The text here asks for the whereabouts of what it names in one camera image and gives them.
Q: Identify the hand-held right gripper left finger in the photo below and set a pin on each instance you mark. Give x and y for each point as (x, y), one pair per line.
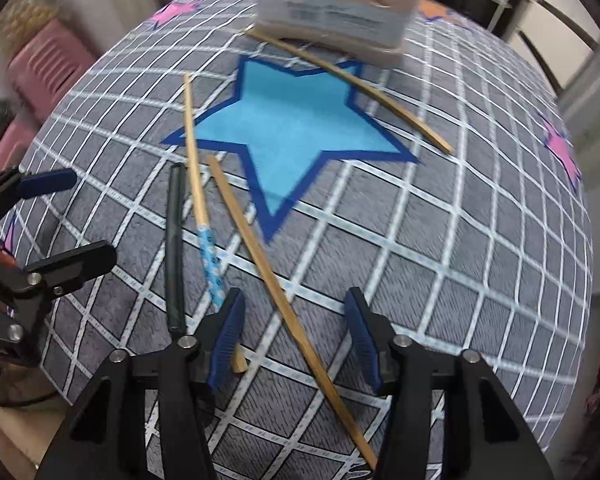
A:
(225, 340)

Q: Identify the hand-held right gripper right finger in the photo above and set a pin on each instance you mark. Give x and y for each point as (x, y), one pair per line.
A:
(365, 340)

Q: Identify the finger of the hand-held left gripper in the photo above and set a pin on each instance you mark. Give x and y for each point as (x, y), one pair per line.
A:
(50, 181)
(80, 260)

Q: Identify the long plain bamboo chopstick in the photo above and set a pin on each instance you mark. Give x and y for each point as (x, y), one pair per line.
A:
(279, 300)

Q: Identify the blue-patterned bamboo chopstick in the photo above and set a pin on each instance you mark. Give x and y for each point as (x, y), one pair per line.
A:
(210, 262)

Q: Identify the dark translucent plastic spoon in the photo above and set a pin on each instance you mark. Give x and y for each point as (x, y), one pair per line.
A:
(176, 250)

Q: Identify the beige plastic utensil holder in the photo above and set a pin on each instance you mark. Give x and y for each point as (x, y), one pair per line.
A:
(330, 10)

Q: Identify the pink plastic stool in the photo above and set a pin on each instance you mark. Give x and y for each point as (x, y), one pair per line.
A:
(10, 145)
(50, 70)

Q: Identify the clear bag of pale nuts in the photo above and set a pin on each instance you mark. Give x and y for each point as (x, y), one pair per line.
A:
(30, 15)

